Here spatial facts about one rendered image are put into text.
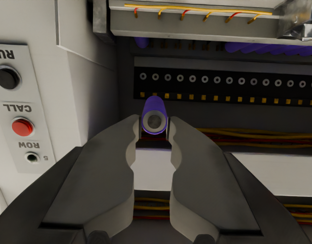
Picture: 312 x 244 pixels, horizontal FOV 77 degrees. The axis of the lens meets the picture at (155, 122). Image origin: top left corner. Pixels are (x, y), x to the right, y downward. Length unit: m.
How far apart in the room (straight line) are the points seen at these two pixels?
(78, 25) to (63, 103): 0.06
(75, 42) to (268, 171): 0.22
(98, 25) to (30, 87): 0.08
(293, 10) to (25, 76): 0.21
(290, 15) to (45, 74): 0.20
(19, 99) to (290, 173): 0.27
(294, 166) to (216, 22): 0.17
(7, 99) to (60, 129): 0.05
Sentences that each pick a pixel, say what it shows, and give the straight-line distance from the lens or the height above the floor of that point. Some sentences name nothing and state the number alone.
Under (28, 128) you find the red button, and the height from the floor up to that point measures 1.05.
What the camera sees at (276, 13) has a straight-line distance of 0.22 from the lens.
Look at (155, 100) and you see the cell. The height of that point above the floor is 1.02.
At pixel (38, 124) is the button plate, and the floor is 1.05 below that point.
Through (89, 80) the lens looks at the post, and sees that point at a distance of 0.21.
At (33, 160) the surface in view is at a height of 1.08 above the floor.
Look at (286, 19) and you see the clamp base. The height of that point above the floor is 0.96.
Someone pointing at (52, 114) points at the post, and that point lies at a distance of 0.19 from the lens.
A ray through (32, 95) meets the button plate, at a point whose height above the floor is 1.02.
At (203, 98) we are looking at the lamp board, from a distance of 0.34.
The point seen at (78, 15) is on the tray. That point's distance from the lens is 0.19.
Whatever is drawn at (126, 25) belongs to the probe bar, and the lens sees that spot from 0.20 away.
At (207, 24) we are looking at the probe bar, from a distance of 0.21.
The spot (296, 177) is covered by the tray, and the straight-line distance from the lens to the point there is 0.26.
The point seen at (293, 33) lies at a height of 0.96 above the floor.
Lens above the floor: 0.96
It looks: 28 degrees up
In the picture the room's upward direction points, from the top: 177 degrees counter-clockwise
